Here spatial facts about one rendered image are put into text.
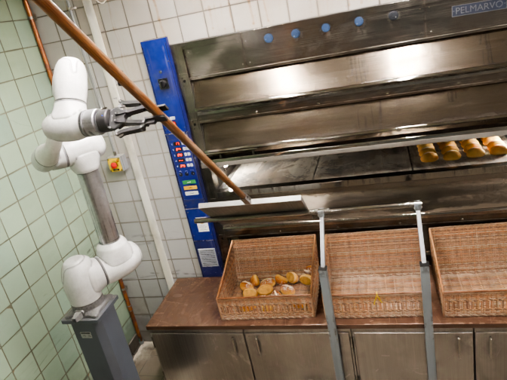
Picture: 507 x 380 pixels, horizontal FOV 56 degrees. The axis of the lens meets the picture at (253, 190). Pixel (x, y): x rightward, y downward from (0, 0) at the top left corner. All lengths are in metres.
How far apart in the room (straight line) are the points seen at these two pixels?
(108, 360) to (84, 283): 0.43
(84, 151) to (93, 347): 0.97
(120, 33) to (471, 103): 1.97
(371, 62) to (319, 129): 0.45
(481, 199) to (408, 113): 0.64
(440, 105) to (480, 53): 0.31
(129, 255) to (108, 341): 0.43
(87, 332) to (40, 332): 0.56
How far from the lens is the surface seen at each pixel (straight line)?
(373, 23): 2.63
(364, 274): 2.99
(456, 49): 2.68
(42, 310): 3.03
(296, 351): 2.81
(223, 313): 2.81
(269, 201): 2.39
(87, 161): 2.26
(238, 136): 2.82
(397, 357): 2.78
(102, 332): 2.50
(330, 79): 2.65
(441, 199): 2.89
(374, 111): 2.70
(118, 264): 2.43
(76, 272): 2.38
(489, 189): 2.92
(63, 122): 1.69
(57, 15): 1.21
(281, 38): 2.68
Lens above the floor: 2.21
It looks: 21 degrees down
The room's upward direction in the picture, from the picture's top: 12 degrees counter-clockwise
